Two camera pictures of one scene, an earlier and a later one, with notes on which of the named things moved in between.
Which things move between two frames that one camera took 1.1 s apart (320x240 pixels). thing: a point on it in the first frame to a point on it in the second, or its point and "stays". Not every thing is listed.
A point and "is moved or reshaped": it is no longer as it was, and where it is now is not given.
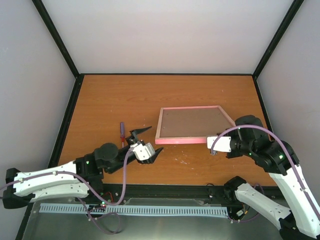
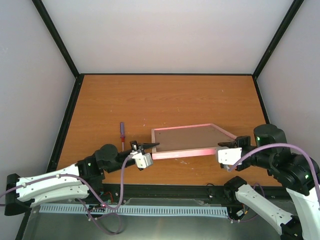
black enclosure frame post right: (292, 10) stays
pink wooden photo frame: (190, 125) is moved or reshaped
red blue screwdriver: (122, 129) stays
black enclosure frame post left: (57, 39) stays
